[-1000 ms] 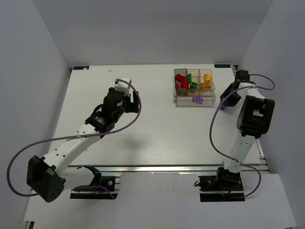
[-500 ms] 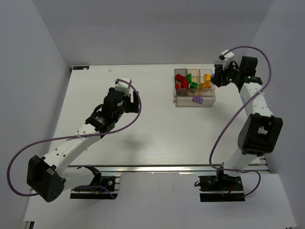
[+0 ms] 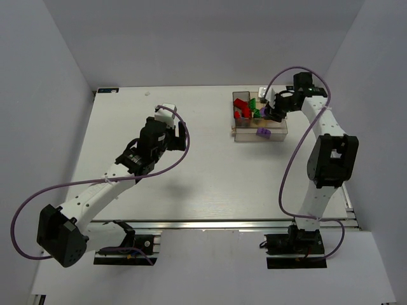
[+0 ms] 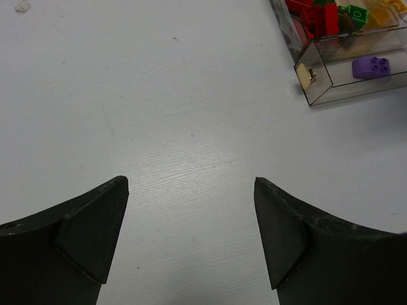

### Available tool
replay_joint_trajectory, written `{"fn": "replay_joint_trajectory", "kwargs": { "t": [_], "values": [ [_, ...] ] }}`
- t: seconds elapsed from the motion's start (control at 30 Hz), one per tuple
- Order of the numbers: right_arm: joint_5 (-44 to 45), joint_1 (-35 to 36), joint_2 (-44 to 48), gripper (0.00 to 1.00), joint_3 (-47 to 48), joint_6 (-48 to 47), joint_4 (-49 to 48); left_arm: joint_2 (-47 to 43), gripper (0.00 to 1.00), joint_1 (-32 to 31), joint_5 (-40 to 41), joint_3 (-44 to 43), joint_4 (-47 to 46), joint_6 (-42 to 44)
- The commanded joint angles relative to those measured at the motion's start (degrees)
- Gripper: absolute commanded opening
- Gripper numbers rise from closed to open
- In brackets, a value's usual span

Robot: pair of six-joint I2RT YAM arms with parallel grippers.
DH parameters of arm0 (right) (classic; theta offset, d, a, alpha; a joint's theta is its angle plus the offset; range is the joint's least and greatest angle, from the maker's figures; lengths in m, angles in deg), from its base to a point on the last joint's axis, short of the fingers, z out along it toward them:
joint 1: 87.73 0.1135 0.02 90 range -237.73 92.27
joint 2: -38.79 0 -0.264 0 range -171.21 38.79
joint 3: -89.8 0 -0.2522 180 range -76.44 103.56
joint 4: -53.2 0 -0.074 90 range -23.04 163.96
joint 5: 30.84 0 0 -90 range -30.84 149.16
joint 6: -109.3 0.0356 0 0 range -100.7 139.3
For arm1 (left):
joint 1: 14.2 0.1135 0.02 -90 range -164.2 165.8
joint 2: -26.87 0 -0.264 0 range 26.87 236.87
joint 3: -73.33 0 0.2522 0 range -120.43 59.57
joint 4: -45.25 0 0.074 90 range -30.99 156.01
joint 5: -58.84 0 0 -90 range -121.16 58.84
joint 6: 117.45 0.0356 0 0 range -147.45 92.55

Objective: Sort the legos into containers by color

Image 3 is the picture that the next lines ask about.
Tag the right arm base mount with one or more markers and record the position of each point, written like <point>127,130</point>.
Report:
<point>296,249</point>

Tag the amber container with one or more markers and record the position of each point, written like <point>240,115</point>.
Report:
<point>257,122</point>

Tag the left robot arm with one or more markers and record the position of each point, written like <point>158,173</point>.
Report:
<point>67,232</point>

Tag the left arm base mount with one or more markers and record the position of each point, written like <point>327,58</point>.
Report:
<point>119,244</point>

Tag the long clear tray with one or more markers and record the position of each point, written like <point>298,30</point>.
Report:
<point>244,135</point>

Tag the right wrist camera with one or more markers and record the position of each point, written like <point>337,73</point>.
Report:
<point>266,96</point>

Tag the purple small lego brick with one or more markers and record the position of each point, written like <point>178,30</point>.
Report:
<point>264,133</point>

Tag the left corner label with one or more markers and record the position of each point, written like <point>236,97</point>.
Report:
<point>107,90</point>

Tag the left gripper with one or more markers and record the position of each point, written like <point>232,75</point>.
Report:
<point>173,138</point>

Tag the red long lego brick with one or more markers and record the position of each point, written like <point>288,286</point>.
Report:
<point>240,104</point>

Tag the purple rounded lego brick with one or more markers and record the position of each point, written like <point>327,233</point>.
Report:
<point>263,112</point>

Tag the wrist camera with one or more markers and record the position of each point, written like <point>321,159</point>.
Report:
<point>164,115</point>
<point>266,96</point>

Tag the green lego brick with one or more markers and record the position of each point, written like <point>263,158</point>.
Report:
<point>256,113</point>

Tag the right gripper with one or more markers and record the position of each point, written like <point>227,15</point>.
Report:
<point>275,109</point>

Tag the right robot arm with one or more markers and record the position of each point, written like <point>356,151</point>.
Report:
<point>332,159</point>

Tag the smoky grey container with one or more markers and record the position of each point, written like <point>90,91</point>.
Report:
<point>242,122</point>

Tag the aluminium table rail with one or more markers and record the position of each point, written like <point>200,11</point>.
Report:
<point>208,224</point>

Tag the green lego plate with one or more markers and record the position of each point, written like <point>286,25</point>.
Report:
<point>252,104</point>

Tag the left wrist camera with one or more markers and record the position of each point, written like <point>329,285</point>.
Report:
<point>164,115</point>

